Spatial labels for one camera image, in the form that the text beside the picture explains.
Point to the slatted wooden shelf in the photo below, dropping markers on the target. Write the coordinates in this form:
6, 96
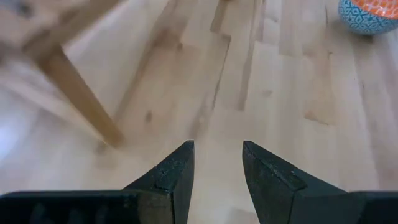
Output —
77, 93

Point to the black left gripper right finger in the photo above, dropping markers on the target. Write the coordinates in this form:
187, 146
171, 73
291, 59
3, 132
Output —
295, 202

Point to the teal bowl with orange inside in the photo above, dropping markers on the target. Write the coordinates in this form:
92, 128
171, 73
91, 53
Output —
363, 18

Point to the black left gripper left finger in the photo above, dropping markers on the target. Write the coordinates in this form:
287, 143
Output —
140, 205

